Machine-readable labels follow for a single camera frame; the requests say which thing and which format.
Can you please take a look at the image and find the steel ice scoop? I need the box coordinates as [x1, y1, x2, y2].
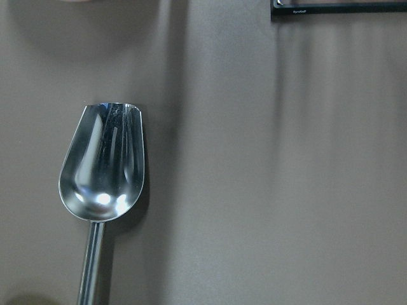
[59, 103, 145, 304]

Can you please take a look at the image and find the black framed board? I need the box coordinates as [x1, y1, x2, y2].
[270, 0, 406, 20]

